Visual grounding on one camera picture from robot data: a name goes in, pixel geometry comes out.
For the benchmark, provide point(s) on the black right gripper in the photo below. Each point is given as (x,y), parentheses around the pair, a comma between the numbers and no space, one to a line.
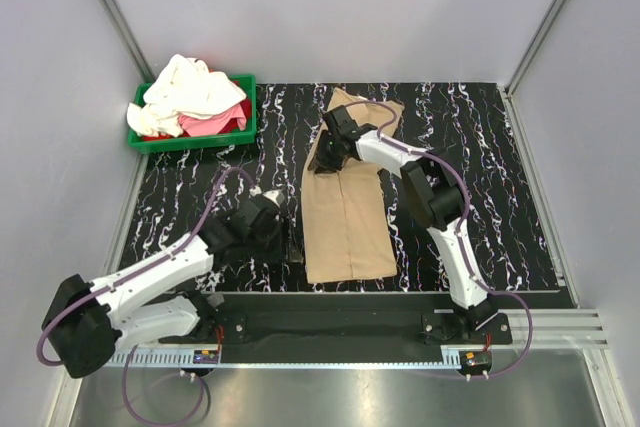
(320,160)

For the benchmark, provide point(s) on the right aluminium corner post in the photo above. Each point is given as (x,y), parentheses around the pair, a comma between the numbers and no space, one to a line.
(537,41)

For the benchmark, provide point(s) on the pink t-shirt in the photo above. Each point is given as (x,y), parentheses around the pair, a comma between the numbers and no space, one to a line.
(222,123)

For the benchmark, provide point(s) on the white t-shirt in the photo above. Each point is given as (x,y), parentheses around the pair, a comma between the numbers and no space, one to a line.
(185,92)

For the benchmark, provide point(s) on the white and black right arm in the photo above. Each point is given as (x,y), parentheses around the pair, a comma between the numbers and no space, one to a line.
(437,199)

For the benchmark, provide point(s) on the beige t-shirt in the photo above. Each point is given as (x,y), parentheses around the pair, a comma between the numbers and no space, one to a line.
(346,234)

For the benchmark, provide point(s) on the white slotted cable duct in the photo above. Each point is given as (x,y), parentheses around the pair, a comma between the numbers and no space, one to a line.
(415,356)

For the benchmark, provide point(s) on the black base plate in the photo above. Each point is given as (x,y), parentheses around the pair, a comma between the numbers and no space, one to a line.
(340,320)

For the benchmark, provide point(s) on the aluminium corner post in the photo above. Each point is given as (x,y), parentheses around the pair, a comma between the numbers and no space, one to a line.
(537,41)
(127,38)

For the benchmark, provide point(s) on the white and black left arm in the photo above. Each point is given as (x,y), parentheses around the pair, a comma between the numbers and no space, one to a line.
(89,321)

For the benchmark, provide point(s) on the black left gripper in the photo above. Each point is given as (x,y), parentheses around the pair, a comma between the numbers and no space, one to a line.
(285,249)

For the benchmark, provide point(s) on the green plastic bin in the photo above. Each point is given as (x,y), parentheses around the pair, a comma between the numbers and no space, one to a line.
(247,82)

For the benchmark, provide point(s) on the left aluminium corner post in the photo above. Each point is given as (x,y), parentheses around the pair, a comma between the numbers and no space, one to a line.
(127,38)

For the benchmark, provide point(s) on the aluminium rail frame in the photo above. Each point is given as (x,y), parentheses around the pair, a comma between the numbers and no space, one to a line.
(558,371)

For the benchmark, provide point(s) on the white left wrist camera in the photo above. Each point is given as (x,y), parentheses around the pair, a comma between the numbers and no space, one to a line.
(270,198)

